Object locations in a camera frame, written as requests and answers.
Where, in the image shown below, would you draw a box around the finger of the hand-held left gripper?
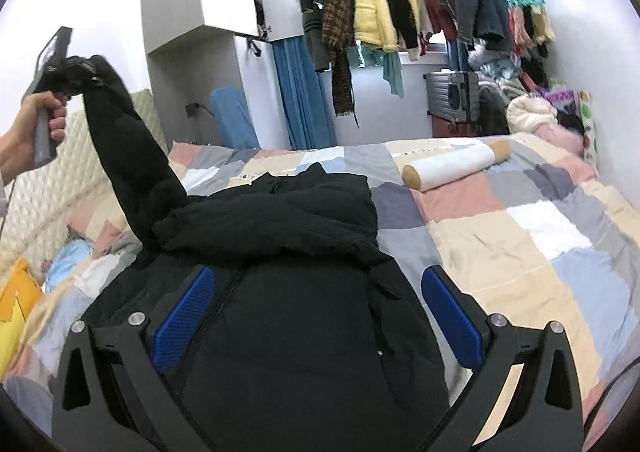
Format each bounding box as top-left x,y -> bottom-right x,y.
61,55 -> 108,88

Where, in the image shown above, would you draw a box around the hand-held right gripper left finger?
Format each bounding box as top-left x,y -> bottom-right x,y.
52,265 -> 217,452

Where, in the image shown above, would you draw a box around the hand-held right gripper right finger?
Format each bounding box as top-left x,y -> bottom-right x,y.
421,265 -> 585,452

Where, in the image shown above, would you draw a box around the black padded jacket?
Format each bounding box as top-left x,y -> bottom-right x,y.
80,55 -> 452,452

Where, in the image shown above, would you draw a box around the person's left forearm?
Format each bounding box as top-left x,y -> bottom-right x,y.
0,166 -> 13,215

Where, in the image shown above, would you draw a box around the pile of mixed clothes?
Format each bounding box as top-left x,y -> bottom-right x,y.
467,40 -> 587,144

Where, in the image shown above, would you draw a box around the green hangers with pastel clothes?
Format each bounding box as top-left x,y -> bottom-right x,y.
505,0 -> 557,49

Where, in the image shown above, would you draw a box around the person's left hand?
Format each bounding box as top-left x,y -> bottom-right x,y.
0,91 -> 69,179

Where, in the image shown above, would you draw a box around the cream padded headboard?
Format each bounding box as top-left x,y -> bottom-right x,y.
0,88 -> 172,283

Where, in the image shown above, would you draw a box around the patchwork quilt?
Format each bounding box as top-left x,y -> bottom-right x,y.
0,135 -> 640,439

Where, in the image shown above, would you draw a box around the white bolster pillow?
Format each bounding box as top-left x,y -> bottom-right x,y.
402,139 -> 513,193

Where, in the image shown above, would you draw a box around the yellow pillow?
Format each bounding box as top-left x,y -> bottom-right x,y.
0,257 -> 44,373

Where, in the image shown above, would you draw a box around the dark red suitcase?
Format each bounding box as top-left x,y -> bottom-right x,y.
431,115 -> 482,138

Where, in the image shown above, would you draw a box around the pink fluffy pillow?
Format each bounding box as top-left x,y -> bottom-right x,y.
542,122 -> 586,158

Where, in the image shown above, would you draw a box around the white fluffy blanket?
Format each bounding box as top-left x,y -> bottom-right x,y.
506,96 -> 560,136

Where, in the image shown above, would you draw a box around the blue curtain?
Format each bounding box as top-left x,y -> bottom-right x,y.
271,35 -> 339,151

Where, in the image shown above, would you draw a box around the grey suitcase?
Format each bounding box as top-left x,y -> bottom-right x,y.
425,71 -> 482,124

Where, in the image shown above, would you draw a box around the polka dot cushion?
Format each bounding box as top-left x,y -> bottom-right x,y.
578,90 -> 601,168

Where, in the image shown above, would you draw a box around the brown plaid coat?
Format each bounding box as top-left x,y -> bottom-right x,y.
320,0 -> 359,119

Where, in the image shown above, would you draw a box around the yellow fleece jacket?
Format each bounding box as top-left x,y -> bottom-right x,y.
352,0 -> 401,53

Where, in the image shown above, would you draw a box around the maroon sweater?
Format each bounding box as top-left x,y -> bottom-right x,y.
420,0 -> 459,56

